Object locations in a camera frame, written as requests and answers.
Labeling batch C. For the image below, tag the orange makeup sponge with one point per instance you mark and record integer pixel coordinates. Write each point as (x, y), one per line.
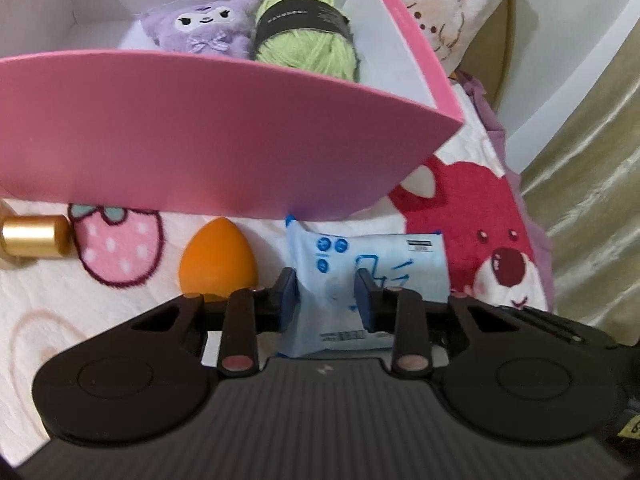
(215, 260)

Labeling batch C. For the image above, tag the tan headboard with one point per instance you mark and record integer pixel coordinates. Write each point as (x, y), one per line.
(505, 45)

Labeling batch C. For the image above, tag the beige curtain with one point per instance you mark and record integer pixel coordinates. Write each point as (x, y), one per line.
(590, 185)

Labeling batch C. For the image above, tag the green yarn ball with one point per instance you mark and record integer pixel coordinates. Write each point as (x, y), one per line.
(300, 50)

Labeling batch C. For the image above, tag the pink printed quilt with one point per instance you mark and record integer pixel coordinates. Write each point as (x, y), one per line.
(440, 10)

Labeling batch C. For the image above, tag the foundation bottle with gold cap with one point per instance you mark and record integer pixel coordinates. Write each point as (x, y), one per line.
(30, 235)

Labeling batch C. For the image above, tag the pink cardboard box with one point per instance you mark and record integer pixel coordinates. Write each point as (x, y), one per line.
(200, 135)

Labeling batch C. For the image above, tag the blue wet wipes packet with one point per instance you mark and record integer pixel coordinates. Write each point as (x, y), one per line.
(415, 265)

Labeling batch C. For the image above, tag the purple plush toy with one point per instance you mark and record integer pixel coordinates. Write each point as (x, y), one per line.
(200, 25)

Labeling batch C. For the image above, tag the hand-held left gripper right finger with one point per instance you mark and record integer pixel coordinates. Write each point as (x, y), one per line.
(364, 305)

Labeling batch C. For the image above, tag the bear printed blanket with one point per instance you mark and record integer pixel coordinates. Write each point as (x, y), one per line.
(75, 310)

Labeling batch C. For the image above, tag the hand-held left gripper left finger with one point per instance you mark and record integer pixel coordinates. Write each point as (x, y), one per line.
(289, 305)

